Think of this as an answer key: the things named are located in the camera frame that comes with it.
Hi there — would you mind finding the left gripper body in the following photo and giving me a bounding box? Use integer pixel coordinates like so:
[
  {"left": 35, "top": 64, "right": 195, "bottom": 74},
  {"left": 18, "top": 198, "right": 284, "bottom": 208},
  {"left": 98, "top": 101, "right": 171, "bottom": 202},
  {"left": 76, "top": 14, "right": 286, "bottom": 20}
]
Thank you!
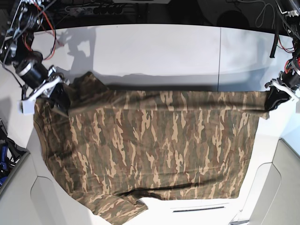
[{"left": 265, "top": 58, "right": 300, "bottom": 102}]

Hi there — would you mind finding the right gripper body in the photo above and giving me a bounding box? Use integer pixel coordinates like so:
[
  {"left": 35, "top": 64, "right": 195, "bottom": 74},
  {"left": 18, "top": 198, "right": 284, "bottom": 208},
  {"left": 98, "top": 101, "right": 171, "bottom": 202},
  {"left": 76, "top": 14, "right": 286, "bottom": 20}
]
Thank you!
[{"left": 15, "top": 58, "right": 69, "bottom": 98}]

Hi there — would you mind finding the camouflage T-shirt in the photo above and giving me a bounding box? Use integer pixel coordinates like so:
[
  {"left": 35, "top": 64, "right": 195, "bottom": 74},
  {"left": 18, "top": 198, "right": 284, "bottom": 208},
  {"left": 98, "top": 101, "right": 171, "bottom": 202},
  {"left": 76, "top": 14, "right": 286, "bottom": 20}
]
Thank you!
[{"left": 33, "top": 73, "right": 269, "bottom": 225}]

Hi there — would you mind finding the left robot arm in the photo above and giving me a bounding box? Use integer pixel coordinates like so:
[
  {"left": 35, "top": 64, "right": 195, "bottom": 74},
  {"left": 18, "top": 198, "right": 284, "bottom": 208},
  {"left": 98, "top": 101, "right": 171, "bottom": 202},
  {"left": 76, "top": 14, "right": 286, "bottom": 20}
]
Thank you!
[{"left": 264, "top": 0, "right": 300, "bottom": 111}]

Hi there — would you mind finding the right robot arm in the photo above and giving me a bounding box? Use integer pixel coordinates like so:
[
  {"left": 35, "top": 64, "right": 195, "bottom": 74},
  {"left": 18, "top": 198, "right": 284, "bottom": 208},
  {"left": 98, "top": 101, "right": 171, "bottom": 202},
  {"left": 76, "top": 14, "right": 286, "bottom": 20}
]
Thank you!
[{"left": 0, "top": 0, "right": 71, "bottom": 116}]

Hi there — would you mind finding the blue and black clutter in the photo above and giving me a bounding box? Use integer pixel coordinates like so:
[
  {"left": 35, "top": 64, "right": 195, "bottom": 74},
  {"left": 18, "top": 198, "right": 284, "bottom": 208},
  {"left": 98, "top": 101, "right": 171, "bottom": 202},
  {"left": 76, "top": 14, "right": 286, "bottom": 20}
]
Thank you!
[{"left": 0, "top": 119, "right": 29, "bottom": 188}]

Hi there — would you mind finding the grey left chair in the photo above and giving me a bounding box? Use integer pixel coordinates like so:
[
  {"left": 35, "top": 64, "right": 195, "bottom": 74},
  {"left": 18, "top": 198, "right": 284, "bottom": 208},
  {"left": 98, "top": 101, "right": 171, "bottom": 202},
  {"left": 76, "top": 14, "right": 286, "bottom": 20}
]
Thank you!
[{"left": 0, "top": 152, "right": 93, "bottom": 225}]

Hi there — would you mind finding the grey chair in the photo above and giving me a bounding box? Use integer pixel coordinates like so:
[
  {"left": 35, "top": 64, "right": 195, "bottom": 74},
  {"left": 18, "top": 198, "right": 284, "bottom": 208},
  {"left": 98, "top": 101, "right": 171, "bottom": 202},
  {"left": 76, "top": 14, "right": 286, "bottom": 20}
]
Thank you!
[
  {"left": 239, "top": 139, "right": 300, "bottom": 225},
  {"left": 0, "top": 152, "right": 93, "bottom": 225}
]

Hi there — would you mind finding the grey right chair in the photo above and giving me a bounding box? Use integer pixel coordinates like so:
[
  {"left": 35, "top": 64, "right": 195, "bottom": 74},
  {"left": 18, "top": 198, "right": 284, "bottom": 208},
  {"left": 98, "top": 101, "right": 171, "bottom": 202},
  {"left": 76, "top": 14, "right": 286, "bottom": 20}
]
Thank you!
[{"left": 239, "top": 139, "right": 300, "bottom": 225}]

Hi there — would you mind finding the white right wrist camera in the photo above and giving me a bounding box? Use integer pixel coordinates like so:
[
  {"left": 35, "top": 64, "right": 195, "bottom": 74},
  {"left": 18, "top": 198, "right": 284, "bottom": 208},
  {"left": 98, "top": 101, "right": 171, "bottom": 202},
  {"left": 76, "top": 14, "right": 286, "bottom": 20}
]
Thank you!
[{"left": 17, "top": 100, "right": 36, "bottom": 115}]

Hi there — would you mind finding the white coiled cable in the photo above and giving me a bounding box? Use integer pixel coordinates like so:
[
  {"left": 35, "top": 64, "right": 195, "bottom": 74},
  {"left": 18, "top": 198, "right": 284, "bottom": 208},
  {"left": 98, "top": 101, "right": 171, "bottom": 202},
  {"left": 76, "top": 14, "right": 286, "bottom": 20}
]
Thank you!
[{"left": 255, "top": 0, "right": 278, "bottom": 29}]

